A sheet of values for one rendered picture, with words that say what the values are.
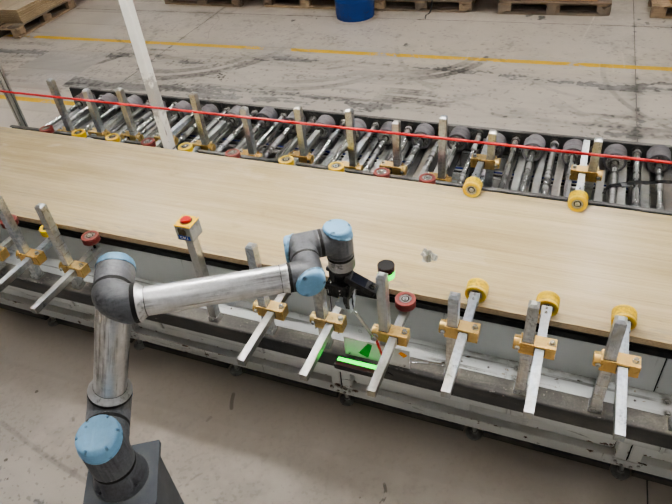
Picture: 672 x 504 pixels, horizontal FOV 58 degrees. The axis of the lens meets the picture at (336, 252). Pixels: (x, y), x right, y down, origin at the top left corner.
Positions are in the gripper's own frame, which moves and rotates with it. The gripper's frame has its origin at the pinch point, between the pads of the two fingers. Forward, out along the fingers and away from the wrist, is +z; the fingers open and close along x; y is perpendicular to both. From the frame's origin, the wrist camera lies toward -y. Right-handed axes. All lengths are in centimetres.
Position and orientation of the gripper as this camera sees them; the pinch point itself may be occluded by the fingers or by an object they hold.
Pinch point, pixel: (352, 310)
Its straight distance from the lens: 212.1
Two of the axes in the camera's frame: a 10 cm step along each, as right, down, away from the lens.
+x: -3.6, 6.2, -7.0
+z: 0.9, 7.6, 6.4
